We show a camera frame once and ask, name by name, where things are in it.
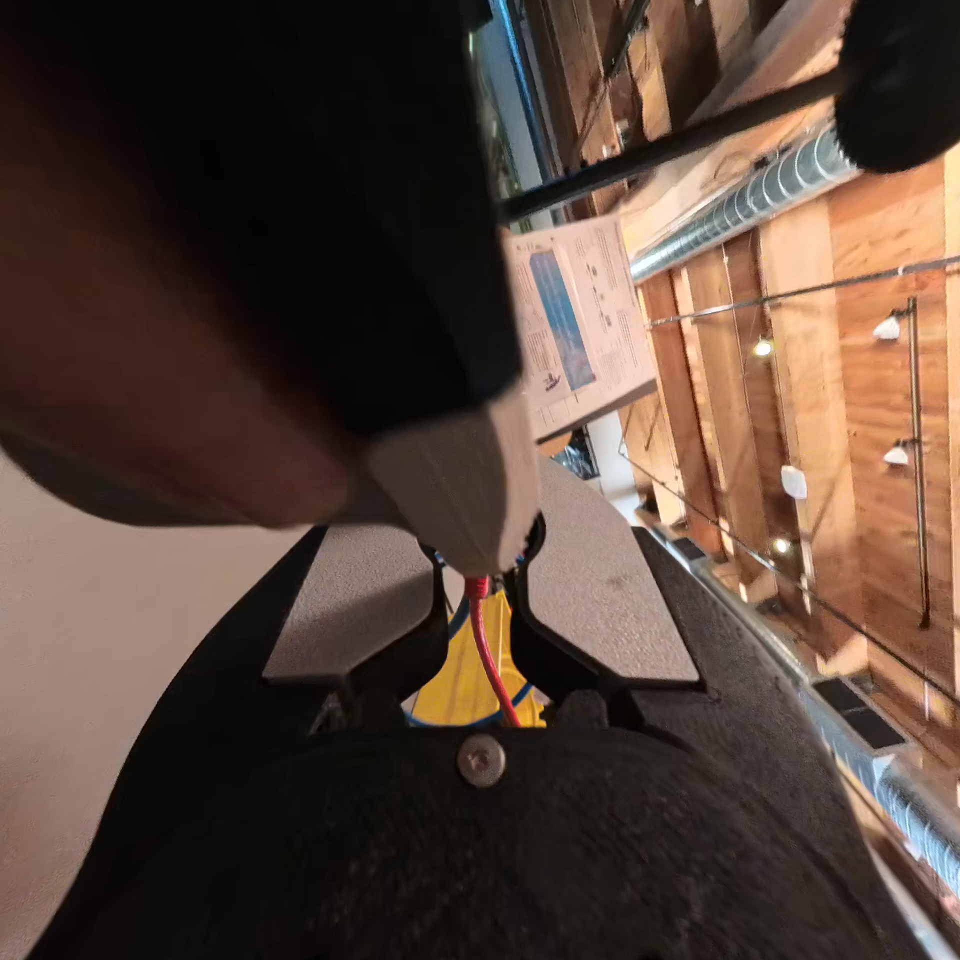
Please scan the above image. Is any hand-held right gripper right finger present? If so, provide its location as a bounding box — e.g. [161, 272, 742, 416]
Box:
[508, 457, 704, 706]

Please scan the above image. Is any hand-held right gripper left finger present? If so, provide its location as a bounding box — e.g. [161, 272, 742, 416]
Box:
[262, 523, 451, 700]

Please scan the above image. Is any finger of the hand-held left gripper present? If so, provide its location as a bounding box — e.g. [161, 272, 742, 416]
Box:
[366, 388, 543, 579]

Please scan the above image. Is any red network cable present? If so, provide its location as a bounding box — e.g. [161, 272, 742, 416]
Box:
[462, 573, 524, 729]

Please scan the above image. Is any yellow plastic bin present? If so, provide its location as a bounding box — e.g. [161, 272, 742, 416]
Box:
[411, 592, 549, 729]

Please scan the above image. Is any grey desk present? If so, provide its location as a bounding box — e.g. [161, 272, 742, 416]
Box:
[0, 446, 324, 960]

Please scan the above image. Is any person's left hand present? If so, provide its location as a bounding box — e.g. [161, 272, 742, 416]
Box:
[0, 45, 361, 526]

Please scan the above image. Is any black pole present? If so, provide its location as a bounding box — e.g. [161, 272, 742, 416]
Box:
[497, 71, 852, 225]

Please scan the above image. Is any dark round object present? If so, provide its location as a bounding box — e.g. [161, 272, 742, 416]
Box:
[834, 0, 960, 175]

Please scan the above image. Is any silver ventilation duct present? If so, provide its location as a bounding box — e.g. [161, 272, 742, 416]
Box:
[628, 123, 864, 285]
[873, 757, 960, 886]

